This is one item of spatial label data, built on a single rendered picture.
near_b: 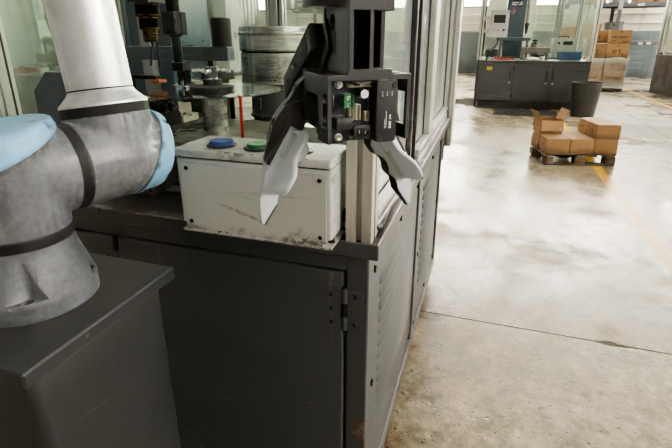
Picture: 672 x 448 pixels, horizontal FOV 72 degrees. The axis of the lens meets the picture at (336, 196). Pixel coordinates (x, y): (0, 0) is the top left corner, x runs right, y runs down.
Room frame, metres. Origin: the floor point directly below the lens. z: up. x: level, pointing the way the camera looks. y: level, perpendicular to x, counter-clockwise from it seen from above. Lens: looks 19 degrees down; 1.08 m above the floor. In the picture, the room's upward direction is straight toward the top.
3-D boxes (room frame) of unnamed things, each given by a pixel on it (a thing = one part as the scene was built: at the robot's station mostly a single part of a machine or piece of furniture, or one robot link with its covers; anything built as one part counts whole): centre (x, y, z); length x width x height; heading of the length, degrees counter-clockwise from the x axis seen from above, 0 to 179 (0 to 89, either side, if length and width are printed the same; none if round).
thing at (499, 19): (7.36, -2.39, 1.08); 0.34 x 0.15 x 0.71; 72
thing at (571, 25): (7.83, -3.13, 1.01); 1.66 x 1.38 x 2.03; 72
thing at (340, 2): (0.40, -0.01, 1.05); 0.09 x 0.08 x 0.12; 21
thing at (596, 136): (4.11, -2.14, 0.18); 0.60 x 0.40 x 0.36; 86
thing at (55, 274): (0.54, 0.40, 0.80); 0.15 x 0.15 x 0.10
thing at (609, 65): (10.25, -5.70, 0.59); 1.26 x 0.86 x 1.18; 152
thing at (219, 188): (0.77, 0.12, 0.82); 0.28 x 0.11 x 0.15; 72
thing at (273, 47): (1.95, 0.24, 0.93); 0.31 x 0.31 x 0.36
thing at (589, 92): (6.55, -3.48, 0.24); 0.39 x 0.39 x 0.47
